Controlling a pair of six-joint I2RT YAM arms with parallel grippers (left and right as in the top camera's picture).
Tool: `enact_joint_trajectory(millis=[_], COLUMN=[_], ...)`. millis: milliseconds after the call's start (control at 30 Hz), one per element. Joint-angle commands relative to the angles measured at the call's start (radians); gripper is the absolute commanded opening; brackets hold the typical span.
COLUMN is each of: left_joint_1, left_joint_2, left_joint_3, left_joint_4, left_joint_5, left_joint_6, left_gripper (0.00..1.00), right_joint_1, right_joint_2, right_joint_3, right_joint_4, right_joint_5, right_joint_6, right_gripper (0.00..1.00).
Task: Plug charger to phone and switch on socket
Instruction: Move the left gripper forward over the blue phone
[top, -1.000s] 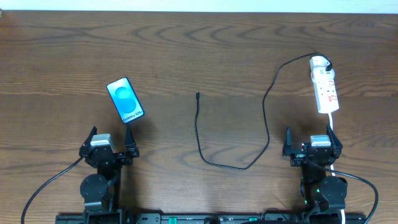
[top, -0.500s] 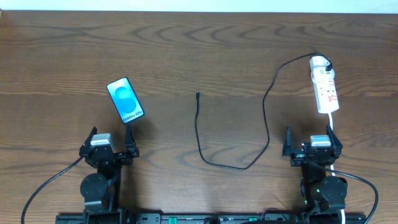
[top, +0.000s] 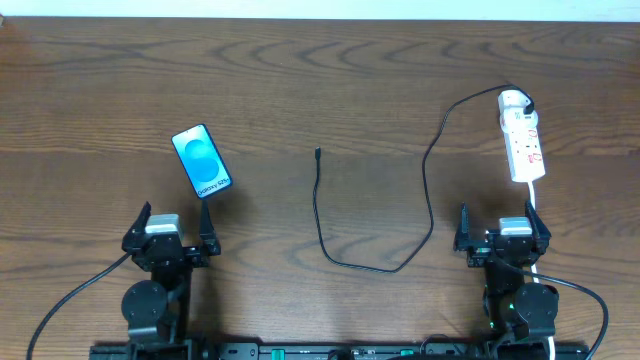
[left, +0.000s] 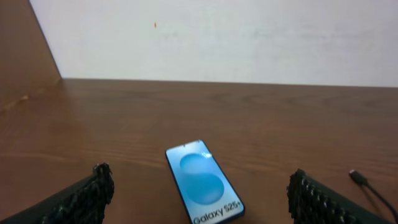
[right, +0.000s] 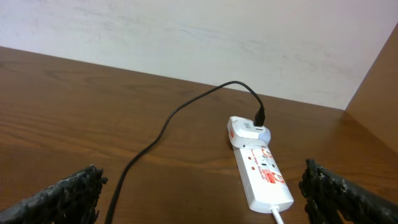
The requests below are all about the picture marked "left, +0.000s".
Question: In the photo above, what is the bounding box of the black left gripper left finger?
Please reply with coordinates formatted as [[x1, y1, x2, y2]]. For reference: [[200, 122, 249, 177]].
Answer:
[[1, 163, 114, 224]]

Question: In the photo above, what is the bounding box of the black USB charging cable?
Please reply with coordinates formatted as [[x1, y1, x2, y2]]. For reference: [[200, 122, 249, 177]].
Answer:
[[348, 169, 398, 222]]

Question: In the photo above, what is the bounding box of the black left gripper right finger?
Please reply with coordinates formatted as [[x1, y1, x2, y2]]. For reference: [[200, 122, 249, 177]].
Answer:
[[287, 169, 389, 224]]

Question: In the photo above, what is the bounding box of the blue Galaxy smartphone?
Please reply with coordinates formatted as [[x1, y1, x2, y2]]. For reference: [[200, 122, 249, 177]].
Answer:
[[165, 139, 246, 224]]

